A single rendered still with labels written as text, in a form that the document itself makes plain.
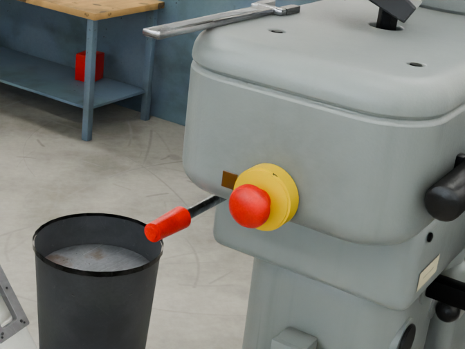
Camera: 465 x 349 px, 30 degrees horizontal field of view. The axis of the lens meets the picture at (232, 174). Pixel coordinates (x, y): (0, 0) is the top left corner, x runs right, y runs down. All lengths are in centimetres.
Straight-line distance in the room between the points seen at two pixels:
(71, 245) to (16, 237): 120
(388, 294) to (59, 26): 622
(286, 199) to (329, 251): 15
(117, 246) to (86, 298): 44
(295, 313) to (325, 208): 24
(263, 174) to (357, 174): 8
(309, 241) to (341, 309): 10
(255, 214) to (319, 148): 8
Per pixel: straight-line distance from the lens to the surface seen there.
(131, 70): 660
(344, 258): 90
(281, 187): 77
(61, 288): 308
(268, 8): 93
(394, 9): 93
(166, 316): 397
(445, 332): 116
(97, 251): 340
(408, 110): 74
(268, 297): 101
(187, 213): 87
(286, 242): 93
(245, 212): 76
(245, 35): 83
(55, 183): 526
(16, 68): 672
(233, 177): 82
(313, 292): 98
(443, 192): 77
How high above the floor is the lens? 207
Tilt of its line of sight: 22 degrees down
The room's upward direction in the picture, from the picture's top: 7 degrees clockwise
